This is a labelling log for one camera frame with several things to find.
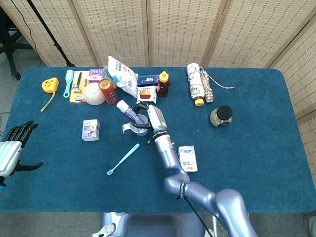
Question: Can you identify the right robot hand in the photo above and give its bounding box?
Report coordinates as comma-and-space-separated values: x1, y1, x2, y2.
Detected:
133, 103, 168, 133

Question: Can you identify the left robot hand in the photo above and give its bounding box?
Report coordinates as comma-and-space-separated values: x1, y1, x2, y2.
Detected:
0, 120, 44, 178

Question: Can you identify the light blue plastic mug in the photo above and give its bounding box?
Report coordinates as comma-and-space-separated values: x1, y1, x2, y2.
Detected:
122, 114, 150, 137

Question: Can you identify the purple white toothpaste tube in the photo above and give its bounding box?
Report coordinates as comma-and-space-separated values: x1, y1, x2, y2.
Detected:
116, 100, 146, 125

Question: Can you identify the light blue toothbrush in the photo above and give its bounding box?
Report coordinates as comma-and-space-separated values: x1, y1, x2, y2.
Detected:
107, 143, 140, 176

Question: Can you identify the silver blue robot base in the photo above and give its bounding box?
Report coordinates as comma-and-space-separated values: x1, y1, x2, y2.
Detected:
92, 212, 218, 237

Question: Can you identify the dark blue box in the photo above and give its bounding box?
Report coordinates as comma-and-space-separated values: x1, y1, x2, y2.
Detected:
137, 74, 161, 87

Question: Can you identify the white blue milk carton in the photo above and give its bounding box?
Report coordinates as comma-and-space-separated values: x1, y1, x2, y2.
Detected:
178, 145, 198, 173

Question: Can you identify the small purple white box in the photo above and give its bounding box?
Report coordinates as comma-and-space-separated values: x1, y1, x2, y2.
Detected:
81, 119, 101, 142

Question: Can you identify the small purple pink box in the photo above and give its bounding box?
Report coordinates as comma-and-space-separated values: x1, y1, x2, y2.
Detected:
89, 69, 103, 84

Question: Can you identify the burger print snack packet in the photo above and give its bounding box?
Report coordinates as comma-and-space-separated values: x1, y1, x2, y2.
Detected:
136, 85, 158, 104

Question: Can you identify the honey bear bottle yellow cap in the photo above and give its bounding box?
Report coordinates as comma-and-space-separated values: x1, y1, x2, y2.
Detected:
157, 71, 171, 97

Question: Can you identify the printed drink bottle yellow cap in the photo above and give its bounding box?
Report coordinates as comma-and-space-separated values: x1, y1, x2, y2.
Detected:
186, 63, 205, 107

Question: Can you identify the red soda can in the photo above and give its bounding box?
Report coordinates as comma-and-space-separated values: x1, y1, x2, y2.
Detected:
98, 78, 119, 105

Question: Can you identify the white blue plastic bag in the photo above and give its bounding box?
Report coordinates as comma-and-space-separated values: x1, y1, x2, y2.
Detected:
107, 55, 138, 98

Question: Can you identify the seed jar black lid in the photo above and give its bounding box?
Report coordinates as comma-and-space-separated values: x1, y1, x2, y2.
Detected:
209, 105, 234, 128

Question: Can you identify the cream ceramic bowl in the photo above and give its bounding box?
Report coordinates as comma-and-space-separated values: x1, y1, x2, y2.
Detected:
83, 82, 106, 106

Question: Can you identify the blue table cloth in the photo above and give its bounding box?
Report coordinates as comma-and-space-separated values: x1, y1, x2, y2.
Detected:
0, 66, 316, 214

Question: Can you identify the yellow tape measure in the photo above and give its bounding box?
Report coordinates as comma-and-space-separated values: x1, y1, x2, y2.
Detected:
40, 77, 60, 113

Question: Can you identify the razor on yellow card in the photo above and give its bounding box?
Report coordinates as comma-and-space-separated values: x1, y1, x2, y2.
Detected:
69, 71, 91, 104

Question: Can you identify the bamboo folding screen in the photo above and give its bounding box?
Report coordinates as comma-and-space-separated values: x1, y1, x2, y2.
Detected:
0, 0, 316, 191

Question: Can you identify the mint green cleaning brush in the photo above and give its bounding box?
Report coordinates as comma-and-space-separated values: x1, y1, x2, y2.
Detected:
63, 69, 75, 99

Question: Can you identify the black chair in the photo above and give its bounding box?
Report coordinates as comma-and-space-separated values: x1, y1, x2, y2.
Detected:
0, 7, 34, 81

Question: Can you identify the black tripod stand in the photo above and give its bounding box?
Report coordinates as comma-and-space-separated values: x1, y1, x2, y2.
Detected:
26, 0, 76, 67

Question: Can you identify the braided rope bundle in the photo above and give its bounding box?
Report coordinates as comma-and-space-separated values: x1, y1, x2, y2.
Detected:
198, 67, 237, 104

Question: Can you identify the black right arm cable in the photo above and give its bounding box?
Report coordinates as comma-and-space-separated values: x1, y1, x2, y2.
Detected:
147, 140, 213, 237

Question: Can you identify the thin black hanging cable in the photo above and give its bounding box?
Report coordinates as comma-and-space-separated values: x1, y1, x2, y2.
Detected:
16, 0, 47, 67

